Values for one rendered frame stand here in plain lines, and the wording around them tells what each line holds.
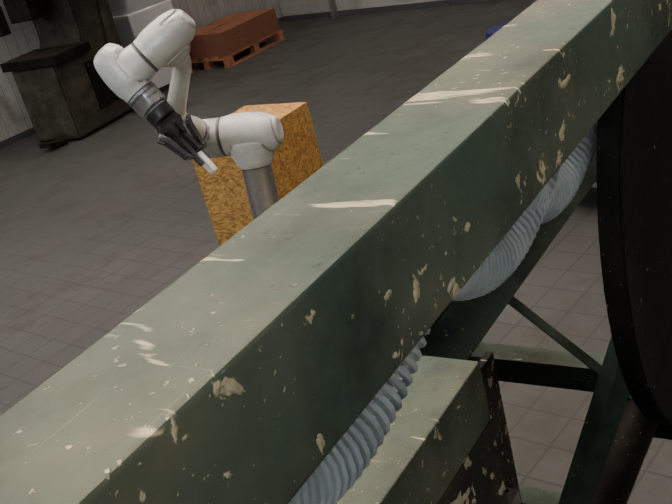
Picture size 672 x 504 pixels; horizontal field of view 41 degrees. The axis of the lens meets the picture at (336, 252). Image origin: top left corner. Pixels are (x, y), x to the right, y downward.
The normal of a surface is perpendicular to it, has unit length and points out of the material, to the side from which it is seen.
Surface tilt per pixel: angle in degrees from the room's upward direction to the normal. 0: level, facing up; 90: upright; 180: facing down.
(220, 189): 90
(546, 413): 0
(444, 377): 0
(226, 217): 90
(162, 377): 0
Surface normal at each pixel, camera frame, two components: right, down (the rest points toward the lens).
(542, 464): -0.23, -0.88
